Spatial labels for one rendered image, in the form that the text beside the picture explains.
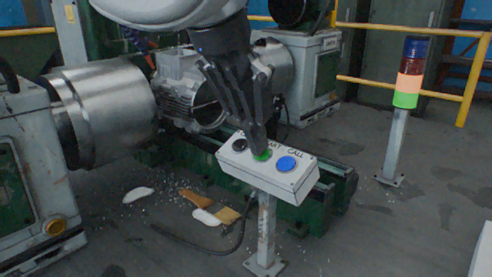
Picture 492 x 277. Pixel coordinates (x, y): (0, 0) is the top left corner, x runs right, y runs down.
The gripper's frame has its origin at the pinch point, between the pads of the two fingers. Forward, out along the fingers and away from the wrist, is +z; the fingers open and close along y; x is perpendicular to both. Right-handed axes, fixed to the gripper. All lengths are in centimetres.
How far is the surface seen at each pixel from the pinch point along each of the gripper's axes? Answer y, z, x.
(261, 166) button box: -1.5, 4.7, 2.1
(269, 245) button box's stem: -1.3, 23.7, 6.8
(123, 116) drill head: 35.0, 2.6, 5.5
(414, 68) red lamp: -8, 18, -50
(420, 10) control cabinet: 67, 130, -305
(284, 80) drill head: 35, 31, -50
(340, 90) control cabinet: 140, 216, -265
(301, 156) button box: -6.3, 4.6, -2.4
